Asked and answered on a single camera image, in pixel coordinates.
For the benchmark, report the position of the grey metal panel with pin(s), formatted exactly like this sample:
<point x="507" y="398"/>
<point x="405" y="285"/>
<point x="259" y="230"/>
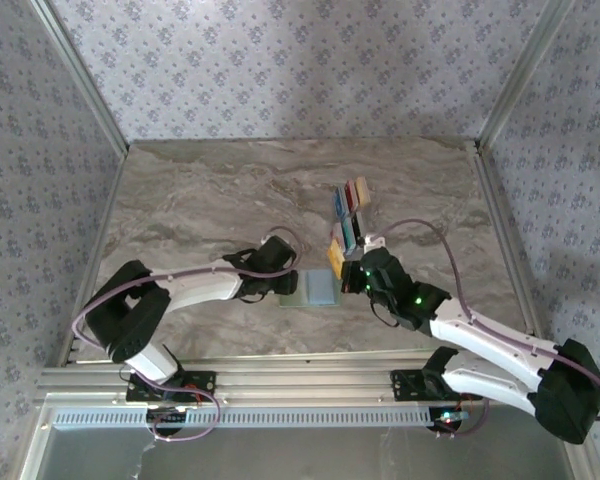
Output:
<point x="305" y="455"/>

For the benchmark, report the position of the black control board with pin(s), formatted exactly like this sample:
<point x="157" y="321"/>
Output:
<point x="445" y="426"/>
<point x="167" y="425"/>

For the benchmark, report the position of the black card stack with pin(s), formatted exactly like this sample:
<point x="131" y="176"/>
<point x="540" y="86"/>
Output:
<point x="359" y="225"/>

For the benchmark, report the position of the gold card stack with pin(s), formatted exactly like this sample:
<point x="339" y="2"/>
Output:
<point x="363" y="191"/>

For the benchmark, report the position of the blue card stack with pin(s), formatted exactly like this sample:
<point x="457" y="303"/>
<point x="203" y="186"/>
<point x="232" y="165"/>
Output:
<point x="338" y="202"/>

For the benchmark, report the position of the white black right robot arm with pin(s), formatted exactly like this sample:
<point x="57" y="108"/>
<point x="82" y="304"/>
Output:
<point x="480" y="340"/>

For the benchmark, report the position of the white red-dot card stack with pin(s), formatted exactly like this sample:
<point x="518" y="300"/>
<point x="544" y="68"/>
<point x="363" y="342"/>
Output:
<point x="337" y="231"/>

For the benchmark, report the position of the teal card stack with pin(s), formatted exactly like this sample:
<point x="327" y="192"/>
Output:
<point x="349" y="234"/>

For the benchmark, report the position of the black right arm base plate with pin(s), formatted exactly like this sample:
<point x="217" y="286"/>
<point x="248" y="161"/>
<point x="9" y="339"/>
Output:
<point x="405" y="385"/>

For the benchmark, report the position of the gold credit card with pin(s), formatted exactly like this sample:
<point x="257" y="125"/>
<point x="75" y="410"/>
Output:
<point x="335" y="257"/>

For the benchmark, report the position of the red card stack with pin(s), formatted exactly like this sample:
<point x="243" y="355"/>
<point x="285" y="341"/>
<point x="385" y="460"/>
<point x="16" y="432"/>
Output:
<point x="350" y="196"/>

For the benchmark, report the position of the clear acrylic card rack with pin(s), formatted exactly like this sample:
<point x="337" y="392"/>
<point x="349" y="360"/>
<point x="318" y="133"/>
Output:
<point x="352" y="215"/>

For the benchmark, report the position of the aluminium side rail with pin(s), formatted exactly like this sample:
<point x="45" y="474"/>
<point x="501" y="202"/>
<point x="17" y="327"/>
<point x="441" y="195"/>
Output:
<point x="487" y="175"/>
<point x="99" y="250"/>

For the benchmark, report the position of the aluminium frame post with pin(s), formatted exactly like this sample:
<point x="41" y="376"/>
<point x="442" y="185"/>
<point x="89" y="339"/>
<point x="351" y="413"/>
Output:
<point x="82" y="75"/>
<point x="520" y="75"/>

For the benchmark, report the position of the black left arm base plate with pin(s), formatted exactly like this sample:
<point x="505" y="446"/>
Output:
<point x="202" y="380"/>

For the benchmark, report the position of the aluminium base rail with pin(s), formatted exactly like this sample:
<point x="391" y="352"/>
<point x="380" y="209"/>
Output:
<point x="305" y="380"/>

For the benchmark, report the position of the clear green plastic tray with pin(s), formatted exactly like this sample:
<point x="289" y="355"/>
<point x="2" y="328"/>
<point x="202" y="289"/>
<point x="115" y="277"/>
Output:
<point x="322" y="287"/>

